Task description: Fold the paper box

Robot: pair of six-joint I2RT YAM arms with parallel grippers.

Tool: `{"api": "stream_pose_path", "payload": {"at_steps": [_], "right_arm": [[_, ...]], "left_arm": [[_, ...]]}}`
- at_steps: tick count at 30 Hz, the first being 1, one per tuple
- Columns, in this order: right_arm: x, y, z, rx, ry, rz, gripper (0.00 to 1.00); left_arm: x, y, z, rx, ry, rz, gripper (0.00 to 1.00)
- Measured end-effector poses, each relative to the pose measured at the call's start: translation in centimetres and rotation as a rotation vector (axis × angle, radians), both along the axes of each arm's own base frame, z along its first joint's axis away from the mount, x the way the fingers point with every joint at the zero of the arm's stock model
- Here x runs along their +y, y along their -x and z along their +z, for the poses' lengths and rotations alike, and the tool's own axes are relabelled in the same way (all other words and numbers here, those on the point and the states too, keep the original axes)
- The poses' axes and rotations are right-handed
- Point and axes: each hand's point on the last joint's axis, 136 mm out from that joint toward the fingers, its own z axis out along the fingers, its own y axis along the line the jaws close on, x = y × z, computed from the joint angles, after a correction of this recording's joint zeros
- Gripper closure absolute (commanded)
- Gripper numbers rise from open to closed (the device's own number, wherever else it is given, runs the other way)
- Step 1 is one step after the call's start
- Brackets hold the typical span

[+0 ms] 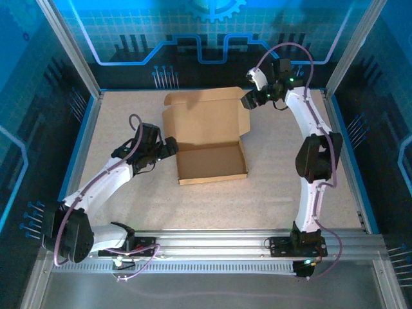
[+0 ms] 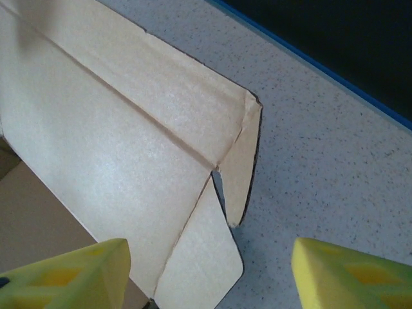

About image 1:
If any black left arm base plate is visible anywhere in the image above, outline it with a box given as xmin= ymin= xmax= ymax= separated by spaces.
xmin=97 ymin=236 xmax=158 ymax=258

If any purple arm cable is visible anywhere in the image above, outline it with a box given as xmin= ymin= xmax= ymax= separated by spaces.
xmin=256 ymin=41 xmax=344 ymax=281
xmin=53 ymin=113 xmax=162 ymax=283

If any brown cardboard paper box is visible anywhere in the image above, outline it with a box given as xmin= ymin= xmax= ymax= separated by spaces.
xmin=162 ymin=86 xmax=251 ymax=187

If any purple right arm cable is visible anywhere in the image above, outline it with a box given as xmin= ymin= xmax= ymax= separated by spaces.
xmin=256 ymin=41 xmax=344 ymax=281

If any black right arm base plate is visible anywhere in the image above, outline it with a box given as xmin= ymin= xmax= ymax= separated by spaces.
xmin=268 ymin=236 xmax=328 ymax=259

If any black controller box green light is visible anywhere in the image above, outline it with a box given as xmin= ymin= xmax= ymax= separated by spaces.
xmin=292 ymin=259 xmax=315 ymax=279

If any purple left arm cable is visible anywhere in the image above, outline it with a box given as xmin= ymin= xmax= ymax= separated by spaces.
xmin=53 ymin=113 xmax=162 ymax=283

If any slotted aluminium cable duct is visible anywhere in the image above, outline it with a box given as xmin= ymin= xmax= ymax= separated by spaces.
xmin=50 ymin=261 xmax=310 ymax=275

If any aluminium frame rail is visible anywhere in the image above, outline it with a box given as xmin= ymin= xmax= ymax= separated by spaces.
xmin=40 ymin=229 xmax=387 ymax=260

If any aluminium frame post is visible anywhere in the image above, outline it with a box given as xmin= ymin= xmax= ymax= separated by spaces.
xmin=35 ymin=0 xmax=104 ymax=99
xmin=324 ymin=0 xmax=389 ymax=97

